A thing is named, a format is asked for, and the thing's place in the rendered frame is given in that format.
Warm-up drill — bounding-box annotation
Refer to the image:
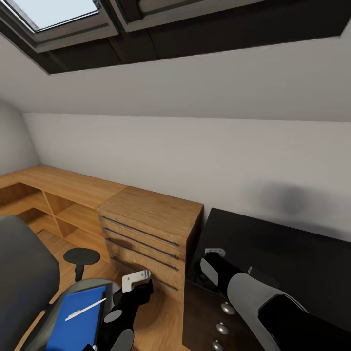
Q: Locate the folder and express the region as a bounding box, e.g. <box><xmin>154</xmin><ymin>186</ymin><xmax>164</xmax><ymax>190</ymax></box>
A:
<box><xmin>45</xmin><ymin>286</ymin><xmax>107</xmax><ymax>351</ymax></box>

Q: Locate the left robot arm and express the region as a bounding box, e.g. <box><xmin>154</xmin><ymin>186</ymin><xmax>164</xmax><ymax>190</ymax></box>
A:
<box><xmin>82</xmin><ymin>270</ymin><xmax>154</xmax><ymax>351</ymax></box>

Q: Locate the pen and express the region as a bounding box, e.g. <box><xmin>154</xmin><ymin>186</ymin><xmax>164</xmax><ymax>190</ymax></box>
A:
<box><xmin>66</xmin><ymin>298</ymin><xmax>106</xmax><ymax>321</ymax></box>

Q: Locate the notebook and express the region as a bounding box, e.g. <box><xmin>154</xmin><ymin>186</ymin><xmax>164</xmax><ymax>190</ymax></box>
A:
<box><xmin>247</xmin><ymin>267</ymin><xmax>280</xmax><ymax>289</ymax></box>

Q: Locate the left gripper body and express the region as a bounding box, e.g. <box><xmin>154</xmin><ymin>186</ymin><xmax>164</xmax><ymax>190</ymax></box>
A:
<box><xmin>114</xmin><ymin>284</ymin><xmax>150</xmax><ymax>310</ymax></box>

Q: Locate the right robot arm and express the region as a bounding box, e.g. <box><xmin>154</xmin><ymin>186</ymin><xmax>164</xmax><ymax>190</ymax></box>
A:
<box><xmin>194</xmin><ymin>248</ymin><xmax>351</xmax><ymax>351</ymax></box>

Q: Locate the swivel chair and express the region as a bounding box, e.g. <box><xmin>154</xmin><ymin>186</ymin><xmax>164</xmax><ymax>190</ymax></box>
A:
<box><xmin>0</xmin><ymin>214</ymin><xmax>122</xmax><ymax>351</ymax></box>

